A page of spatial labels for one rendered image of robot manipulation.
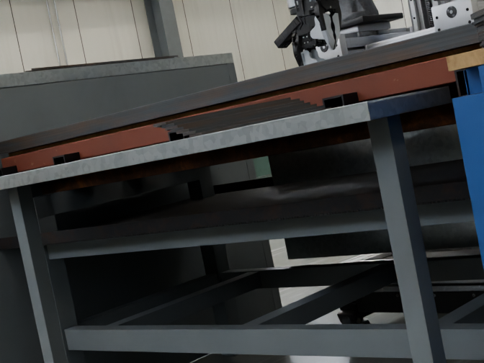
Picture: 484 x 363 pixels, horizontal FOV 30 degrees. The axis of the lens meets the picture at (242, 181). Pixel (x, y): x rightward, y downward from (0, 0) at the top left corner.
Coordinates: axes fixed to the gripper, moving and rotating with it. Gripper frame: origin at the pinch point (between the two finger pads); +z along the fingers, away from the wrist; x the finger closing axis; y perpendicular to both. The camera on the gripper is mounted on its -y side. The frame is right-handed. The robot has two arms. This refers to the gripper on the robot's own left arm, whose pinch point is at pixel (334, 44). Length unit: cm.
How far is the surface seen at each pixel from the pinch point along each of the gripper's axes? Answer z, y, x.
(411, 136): 27, 9, -42
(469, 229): 55, -4, -42
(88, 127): 9, 54, 38
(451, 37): 8, -51, 36
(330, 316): 91, 81, -79
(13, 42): -163, 885, -519
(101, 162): 18, 12, 69
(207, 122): 14, -12, 62
